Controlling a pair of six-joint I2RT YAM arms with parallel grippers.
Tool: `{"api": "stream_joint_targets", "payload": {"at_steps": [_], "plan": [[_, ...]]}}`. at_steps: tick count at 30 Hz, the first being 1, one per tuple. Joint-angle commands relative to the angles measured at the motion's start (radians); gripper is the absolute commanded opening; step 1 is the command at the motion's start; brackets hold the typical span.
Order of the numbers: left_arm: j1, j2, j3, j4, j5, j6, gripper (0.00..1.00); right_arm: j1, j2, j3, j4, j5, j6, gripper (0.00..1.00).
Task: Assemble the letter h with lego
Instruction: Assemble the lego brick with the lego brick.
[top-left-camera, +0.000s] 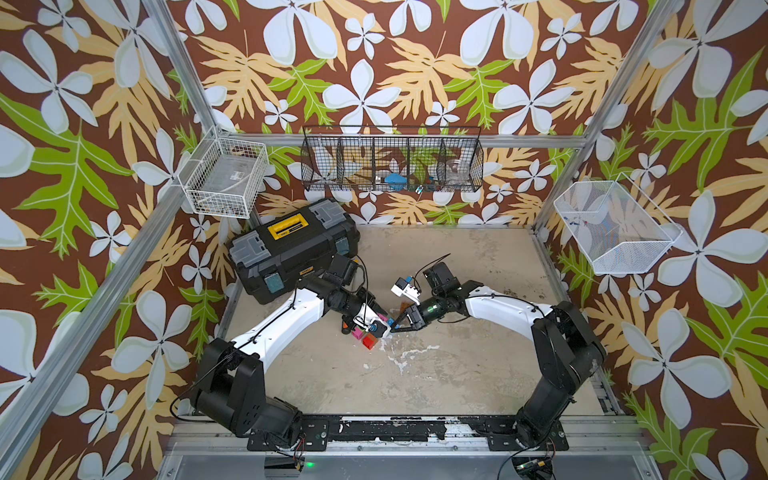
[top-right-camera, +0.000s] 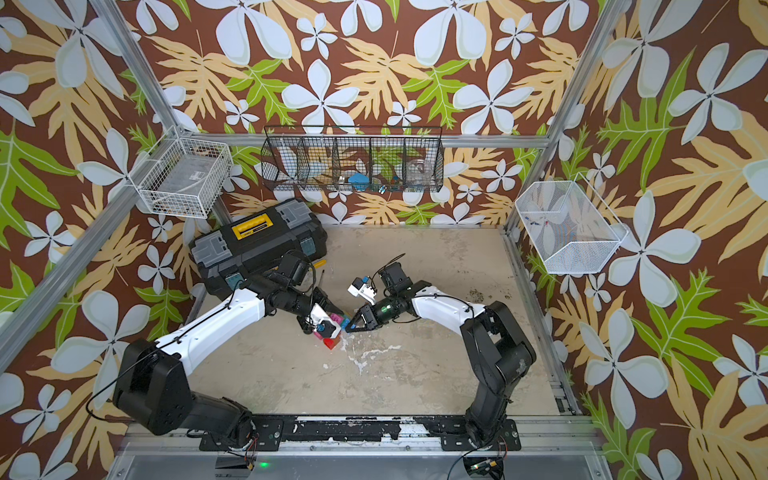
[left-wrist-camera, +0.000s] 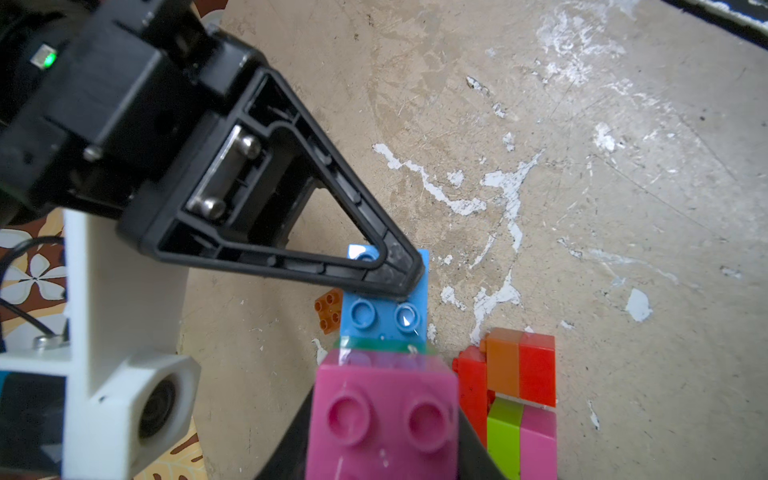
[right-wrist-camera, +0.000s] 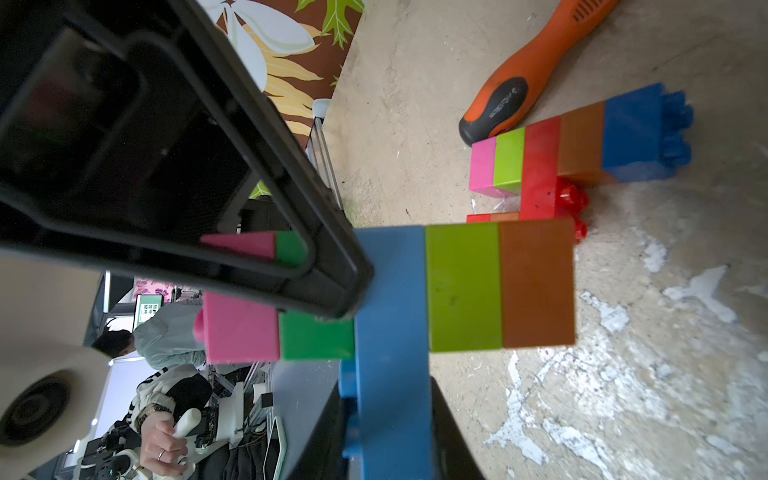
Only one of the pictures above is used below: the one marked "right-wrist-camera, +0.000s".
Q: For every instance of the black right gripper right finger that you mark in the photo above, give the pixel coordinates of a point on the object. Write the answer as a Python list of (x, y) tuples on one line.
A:
[(453, 459)]

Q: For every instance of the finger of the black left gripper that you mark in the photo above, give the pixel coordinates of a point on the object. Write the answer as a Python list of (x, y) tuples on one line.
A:
[(131, 129)]

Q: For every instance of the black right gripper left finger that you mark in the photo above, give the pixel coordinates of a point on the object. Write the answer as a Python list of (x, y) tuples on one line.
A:
[(314, 422)]

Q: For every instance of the light blue long lego brick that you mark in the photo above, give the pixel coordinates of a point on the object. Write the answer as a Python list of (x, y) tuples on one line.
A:
[(390, 431)]

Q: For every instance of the brown lego brick front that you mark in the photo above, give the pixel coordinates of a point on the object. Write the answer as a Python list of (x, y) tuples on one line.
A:
[(537, 283)]

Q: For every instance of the brown lego brick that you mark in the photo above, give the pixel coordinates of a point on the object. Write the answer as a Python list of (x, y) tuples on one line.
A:
[(537, 283), (504, 217), (580, 157)]

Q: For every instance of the red square lego brick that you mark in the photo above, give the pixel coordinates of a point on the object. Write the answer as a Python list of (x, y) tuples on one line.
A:
[(479, 218)]

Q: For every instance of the magenta lego brick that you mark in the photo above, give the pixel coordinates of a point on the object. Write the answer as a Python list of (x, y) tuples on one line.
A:
[(482, 169), (234, 330)]

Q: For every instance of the lime green lego brick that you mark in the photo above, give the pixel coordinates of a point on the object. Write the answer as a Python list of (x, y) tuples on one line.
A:
[(464, 287), (509, 158)]

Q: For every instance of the dark blue lego brick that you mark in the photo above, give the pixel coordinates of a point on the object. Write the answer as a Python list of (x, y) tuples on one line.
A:
[(643, 134)]

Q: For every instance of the dark green lego brick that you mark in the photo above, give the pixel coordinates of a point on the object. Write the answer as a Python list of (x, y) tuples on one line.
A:
[(303, 336)]

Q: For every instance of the magenta lego brick front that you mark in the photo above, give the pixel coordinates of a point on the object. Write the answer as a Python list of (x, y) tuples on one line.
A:
[(234, 330)]

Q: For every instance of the lime green lego brick front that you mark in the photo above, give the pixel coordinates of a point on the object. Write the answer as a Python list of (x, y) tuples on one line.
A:
[(464, 287)]

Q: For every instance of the red long lego brick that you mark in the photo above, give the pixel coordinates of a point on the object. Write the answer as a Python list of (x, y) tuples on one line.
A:
[(545, 195)]

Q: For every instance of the person at teleoperation desk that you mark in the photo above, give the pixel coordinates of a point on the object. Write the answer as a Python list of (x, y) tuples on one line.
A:
[(167, 343)]

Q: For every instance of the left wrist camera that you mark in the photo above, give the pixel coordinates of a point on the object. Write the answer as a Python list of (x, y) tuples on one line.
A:
[(51, 383)]

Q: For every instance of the orange black handled screwdriver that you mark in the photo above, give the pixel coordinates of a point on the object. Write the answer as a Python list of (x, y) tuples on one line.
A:
[(515, 86)]

